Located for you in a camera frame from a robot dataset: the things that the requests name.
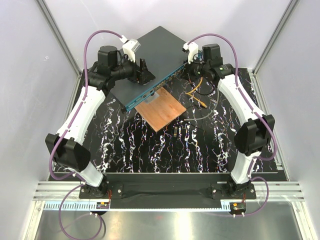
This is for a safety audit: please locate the wooden board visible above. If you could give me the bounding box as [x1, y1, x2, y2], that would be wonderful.
[134, 87, 187, 132]

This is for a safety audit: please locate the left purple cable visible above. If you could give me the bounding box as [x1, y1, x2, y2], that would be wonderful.
[47, 29, 125, 238]

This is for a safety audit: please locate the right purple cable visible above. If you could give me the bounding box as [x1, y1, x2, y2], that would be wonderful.
[184, 33, 277, 218]

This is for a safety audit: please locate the yellow ethernet cable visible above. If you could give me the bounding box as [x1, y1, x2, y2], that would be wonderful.
[185, 77, 207, 109]

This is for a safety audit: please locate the purple cable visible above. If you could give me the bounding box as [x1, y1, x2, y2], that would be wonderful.
[184, 33, 277, 218]
[47, 29, 125, 238]

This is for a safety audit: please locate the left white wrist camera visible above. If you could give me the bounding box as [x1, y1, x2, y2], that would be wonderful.
[120, 35, 141, 63]

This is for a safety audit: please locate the small brass metal part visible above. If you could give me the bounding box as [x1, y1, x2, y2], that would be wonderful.
[173, 126, 178, 138]

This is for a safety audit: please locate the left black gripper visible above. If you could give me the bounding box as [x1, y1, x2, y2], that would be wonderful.
[111, 52, 155, 85]

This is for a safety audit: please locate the grey ethernet cable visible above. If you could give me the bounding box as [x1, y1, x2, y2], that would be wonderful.
[184, 89, 221, 123]

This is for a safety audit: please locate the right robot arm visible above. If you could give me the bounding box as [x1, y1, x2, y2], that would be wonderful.
[182, 42, 275, 199]

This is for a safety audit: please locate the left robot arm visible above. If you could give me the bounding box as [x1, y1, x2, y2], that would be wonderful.
[45, 40, 155, 198]

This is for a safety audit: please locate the grey metal bracket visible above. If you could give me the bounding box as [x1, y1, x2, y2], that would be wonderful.
[144, 92, 160, 104]

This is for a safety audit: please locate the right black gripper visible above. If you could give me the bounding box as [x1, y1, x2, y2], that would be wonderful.
[179, 55, 209, 84]

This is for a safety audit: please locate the black cable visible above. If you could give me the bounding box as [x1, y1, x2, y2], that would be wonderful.
[189, 79, 217, 97]

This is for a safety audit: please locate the teal network switch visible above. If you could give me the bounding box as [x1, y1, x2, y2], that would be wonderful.
[109, 26, 191, 114]

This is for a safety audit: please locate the black marble pattern mat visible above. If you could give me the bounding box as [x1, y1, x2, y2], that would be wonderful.
[83, 76, 241, 173]

